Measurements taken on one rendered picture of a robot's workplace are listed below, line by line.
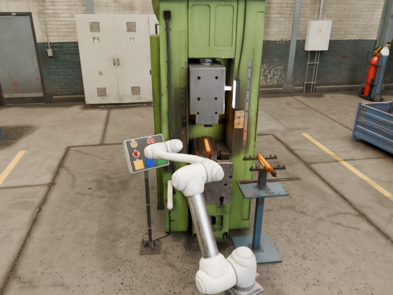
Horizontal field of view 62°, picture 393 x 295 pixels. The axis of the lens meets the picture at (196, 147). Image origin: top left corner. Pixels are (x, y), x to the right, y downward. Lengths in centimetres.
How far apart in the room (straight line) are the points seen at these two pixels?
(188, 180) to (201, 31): 144
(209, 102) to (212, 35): 55
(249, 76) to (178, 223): 168
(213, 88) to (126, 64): 535
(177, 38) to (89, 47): 530
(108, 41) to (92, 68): 73
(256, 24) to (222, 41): 31
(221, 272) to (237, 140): 152
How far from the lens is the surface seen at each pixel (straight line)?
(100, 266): 336
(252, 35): 296
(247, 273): 209
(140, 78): 809
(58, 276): 338
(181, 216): 351
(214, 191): 314
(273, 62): 944
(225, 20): 292
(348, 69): 1059
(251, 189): 300
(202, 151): 305
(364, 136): 645
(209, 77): 280
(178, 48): 289
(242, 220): 363
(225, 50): 293
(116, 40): 796
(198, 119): 288
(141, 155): 280
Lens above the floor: 222
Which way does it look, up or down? 23 degrees down
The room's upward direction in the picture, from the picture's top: straight up
